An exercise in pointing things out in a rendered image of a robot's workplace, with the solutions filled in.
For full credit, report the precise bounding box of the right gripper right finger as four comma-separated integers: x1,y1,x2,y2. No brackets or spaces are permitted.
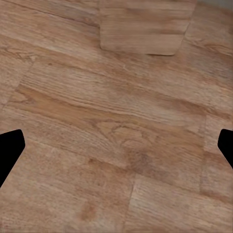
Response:
217,129,233,168

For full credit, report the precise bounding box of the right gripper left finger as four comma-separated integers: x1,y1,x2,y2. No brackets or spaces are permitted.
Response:
0,129,25,187

